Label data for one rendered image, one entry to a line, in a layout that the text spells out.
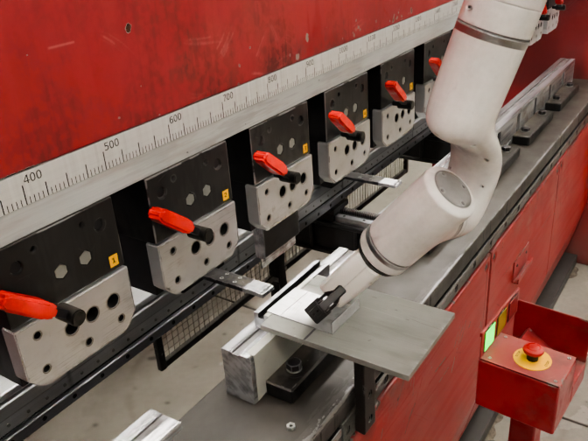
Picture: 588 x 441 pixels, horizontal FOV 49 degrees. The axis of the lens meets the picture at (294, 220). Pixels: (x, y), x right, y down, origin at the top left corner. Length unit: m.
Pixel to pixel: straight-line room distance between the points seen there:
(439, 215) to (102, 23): 0.46
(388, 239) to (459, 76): 0.24
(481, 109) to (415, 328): 0.39
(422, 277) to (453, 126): 0.65
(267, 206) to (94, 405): 1.74
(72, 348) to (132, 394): 1.85
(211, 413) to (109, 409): 1.46
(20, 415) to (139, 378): 1.56
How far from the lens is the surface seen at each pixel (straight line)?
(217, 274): 1.22
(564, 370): 1.38
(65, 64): 0.68
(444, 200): 0.85
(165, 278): 0.82
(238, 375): 1.10
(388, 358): 0.99
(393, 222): 0.89
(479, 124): 0.83
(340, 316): 1.05
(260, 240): 1.04
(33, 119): 0.66
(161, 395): 2.56
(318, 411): 1.09
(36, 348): 0.72
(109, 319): 0.77
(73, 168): 0.70
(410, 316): 1.08
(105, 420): 2.52
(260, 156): 0.88
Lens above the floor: 1.61
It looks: 26 degrees down
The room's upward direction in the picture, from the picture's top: 4 degrees counter-clockwise
